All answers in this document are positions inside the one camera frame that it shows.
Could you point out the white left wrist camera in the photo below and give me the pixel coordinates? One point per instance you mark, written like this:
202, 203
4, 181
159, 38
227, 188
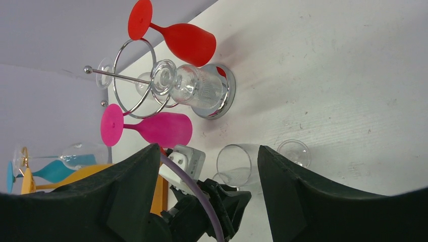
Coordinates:
190, 160

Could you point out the blue wine glass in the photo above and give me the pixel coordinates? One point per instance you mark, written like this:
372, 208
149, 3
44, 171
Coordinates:
54, 172

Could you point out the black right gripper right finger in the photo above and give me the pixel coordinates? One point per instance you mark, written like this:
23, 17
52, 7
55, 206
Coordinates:
305, 206

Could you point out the clear etched goblet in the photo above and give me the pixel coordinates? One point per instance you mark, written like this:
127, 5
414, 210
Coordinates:
237, 167

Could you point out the silver wire glass rack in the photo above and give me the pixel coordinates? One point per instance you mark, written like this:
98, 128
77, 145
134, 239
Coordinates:
107, 75

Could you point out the red wine glass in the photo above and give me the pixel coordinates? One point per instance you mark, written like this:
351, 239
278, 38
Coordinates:
187, 42

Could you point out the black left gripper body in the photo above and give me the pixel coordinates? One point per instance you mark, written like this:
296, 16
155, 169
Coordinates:
218, 216

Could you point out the pink wine glass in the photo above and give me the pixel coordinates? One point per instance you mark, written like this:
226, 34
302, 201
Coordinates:
165, 128

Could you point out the clear glass on silver rack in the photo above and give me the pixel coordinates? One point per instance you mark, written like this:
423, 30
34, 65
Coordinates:
186, 84

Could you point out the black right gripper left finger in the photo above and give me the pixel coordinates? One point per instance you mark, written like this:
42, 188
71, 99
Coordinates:
111, 205

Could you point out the clear champagne flute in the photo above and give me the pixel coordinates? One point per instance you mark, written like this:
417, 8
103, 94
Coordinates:
295, 151

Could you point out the clear glass back gold rack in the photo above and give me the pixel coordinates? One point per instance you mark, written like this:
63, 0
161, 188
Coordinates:
100, 151

